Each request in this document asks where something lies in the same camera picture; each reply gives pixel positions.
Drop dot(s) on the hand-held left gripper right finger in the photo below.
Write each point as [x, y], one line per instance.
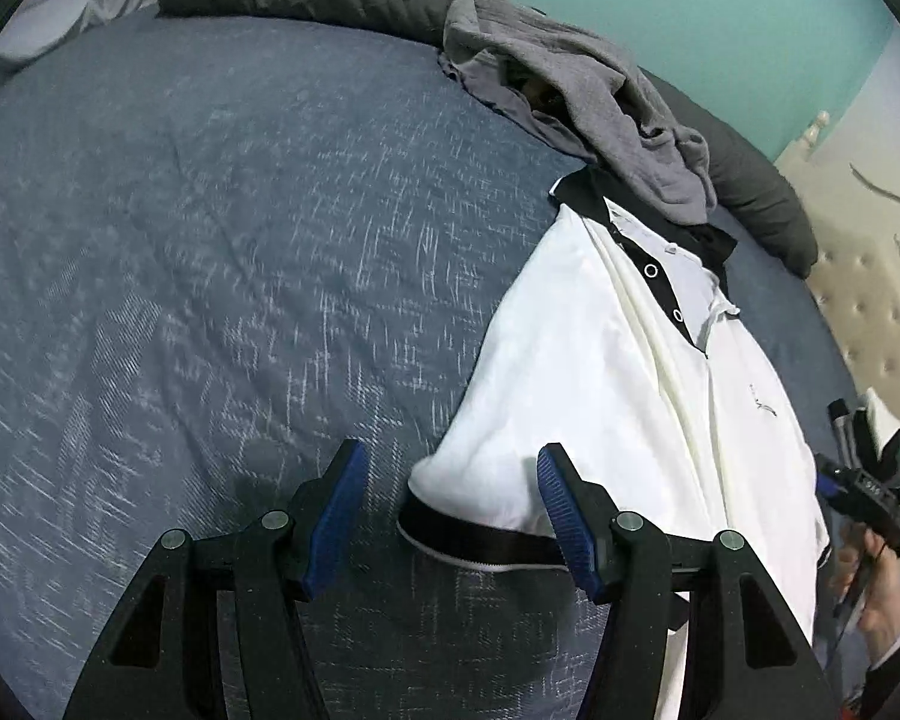
[566, 517]

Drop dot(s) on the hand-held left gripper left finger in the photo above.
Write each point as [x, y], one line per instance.
[337, 517]

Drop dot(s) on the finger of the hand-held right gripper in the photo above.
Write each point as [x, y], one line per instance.
[842, 435]

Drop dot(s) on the white polo shirt black trim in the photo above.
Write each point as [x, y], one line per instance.
[607, 390]

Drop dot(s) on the person's right hand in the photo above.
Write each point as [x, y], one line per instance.
[881, 592]

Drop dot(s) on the folded white shirt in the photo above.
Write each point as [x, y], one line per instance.
[881, 420]

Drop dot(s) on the cream tufted headboard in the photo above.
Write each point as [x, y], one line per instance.
[870, 300]

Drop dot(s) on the grey knit garment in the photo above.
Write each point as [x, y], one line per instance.
[570, 82]

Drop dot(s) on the light grey blanket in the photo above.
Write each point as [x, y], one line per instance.
[75, 11]

